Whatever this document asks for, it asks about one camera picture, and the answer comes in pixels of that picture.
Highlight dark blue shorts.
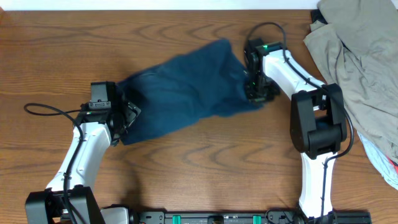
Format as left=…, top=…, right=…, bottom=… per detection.
left=118, top=39, right=260, bottom=145

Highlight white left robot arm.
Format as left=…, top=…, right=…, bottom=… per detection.
left=25, top=96, right=141, bottom=223

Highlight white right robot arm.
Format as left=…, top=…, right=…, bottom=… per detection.
left=244, top=39, right=347, bottom=223

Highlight black garment under beige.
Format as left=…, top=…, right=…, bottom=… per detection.
left=310, top=9, right=328, bottom=24

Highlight beige grey garment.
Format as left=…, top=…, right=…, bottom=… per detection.
left=303, top=0, right=397, bottom=161

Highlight light blue garment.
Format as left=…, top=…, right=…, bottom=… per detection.
left=358, top=132, right=397, bottom=190

